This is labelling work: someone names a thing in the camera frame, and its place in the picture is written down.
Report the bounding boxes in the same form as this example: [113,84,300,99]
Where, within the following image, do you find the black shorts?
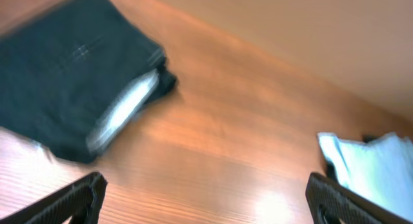
[1,0,177,163]

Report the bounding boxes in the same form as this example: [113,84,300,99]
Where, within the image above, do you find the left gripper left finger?
[1,172,107,224]

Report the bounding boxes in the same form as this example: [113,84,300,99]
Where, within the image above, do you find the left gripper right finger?
[305,172,410,224]

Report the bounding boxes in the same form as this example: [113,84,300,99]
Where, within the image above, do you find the light blue t-shirt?
[317,132,412,221]

